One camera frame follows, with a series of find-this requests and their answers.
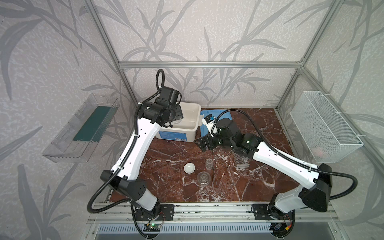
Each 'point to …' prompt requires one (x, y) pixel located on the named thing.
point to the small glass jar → (209, 164)
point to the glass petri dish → (203, 178)
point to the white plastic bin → (185, 129)
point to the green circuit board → (152, 227)
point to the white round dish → (189, 168)
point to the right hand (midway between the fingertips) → (201, 131)
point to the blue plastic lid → (226, 115)
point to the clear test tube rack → (241, 162)
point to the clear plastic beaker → (177, 122)
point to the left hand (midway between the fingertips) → (178, 109)
